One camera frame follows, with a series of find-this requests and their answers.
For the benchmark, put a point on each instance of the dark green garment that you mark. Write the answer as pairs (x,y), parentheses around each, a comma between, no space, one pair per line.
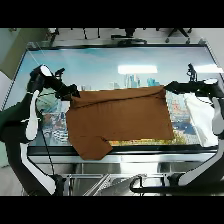
(11,123)

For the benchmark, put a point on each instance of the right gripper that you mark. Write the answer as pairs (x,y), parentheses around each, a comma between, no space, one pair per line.
(176,87)

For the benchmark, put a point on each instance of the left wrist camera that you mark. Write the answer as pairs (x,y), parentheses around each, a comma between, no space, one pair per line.
(60,72)

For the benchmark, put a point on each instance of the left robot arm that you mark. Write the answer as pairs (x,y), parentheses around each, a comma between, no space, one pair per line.
(32,115)

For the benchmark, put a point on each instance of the black office chair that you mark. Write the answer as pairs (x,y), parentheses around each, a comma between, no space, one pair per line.
(128,35)
(177,34)

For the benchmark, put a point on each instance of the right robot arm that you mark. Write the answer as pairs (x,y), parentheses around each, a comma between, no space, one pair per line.
(218,116)

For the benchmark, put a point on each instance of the silver frame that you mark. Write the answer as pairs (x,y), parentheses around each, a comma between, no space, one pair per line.
(100,159)

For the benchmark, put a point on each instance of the brown T-shirt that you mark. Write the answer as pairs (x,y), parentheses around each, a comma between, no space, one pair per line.
(120,116)

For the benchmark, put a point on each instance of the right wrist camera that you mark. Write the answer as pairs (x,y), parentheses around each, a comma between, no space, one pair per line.
(191,70)

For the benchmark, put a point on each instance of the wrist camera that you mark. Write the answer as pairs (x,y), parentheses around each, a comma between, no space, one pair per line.
(191,70)
(60,72)

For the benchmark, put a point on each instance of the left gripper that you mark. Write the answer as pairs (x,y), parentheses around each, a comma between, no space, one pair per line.
(70,92)

